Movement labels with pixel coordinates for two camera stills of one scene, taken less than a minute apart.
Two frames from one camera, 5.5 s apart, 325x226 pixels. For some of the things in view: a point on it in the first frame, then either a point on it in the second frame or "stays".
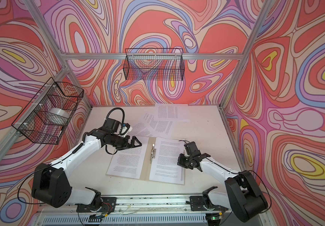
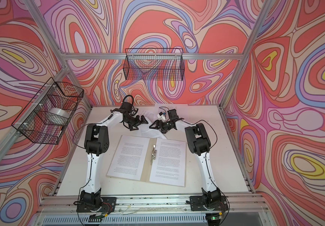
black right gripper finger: (182, 161) to (155, 125)
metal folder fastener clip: (153, 153) stays
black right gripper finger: (190, 165) to (165, 130)
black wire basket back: (156, 64) stays
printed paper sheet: (164, 167) stays
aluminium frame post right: (252, 33) stays
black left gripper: (127, 145) to (138, 122)
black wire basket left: (50, 111) stays
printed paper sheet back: (174, 111) stays
